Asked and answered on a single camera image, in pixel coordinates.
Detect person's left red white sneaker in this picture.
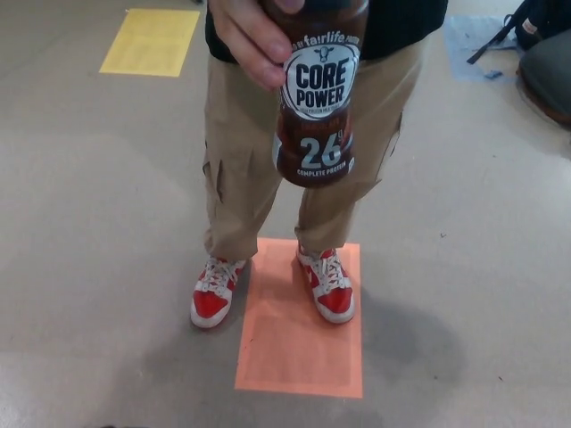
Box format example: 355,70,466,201
296,247,356,325

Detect person's red white sneaker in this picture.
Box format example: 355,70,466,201
190,254,247,330
296,247,356,325

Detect blue plastic sheet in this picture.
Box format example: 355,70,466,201
443,15,530,84

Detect black backpack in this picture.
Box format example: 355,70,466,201
466,12,571,64

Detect brown Core Power shake bottle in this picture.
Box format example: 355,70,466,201
272,0,370,191

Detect khaki cargo trousers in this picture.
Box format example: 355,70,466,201
201,46,425,264

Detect person's right red white sneaker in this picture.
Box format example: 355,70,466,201
190,254,247,330

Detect dark grey round stool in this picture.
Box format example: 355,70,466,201
517,47,571,124

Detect black shirt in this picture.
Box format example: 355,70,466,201
204,0,450,63

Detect yellow paper sheet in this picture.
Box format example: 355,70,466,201
98,8,202,78

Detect person's right hand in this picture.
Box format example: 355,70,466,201
211,0,310,88

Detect orange paper sheet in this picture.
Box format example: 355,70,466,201
234,237,363,394

